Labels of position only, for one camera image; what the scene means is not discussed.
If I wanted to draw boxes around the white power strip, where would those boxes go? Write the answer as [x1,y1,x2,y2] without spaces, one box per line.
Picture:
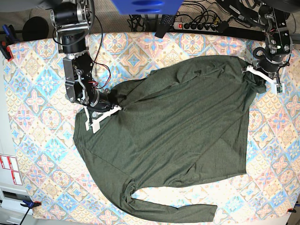
[173,22,217,32]

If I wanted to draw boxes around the red white label stickers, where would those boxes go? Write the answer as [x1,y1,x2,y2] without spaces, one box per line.
[0,155,23,186]

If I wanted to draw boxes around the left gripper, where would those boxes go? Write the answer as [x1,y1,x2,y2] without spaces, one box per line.
[252,47,291,80]

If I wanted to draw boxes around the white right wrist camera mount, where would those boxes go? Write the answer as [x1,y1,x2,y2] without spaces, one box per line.
[84,105,122,133]

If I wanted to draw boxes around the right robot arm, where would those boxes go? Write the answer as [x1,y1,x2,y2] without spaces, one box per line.
[51,0,114,115]

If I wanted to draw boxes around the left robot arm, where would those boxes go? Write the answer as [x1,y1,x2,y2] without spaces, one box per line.
[253,0,292,83]

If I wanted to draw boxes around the blue plastic box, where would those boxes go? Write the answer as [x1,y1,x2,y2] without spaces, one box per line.
[112,0,183,15]

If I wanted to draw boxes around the black round stand base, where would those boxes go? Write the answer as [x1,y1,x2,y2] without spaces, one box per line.
[22,16,49,41]

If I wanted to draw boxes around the orange clamp right edge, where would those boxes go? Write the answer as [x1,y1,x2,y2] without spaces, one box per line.
[287,209,297,213]

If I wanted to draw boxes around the black remote control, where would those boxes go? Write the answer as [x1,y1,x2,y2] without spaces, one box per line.
[155,15,175,38]

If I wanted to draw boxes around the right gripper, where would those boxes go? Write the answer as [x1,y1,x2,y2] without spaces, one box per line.
[86,90,117,117]

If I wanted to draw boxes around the dark green long-sleeve shirt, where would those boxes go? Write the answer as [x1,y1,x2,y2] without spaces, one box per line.
[73,55,266,223]

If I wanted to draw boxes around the blue clamp lower left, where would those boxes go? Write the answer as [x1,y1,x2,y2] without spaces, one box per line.
[20,200,42,225]

